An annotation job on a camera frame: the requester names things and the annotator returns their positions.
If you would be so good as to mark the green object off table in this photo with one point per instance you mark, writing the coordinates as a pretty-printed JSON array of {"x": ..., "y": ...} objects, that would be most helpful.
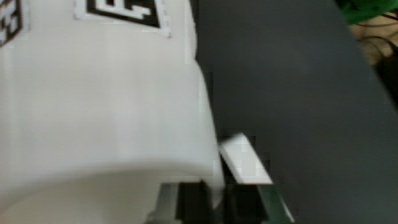
[{"x": 359, "y": 10}]

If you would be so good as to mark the white lamp hood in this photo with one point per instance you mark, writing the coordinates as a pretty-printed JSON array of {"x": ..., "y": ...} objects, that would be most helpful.
[{"x": 105, "y": 119}]

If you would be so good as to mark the white right table rail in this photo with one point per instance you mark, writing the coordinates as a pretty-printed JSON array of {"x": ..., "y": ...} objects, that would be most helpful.
[{"x": 242, "y": 160}]

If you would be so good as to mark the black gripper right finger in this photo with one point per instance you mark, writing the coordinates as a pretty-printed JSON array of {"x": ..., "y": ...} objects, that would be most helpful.
[{"x": 254, "y": 205}]

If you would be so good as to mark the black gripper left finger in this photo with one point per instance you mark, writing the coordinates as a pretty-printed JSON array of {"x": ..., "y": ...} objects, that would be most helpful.
[{"x": 183, "y": 204}]

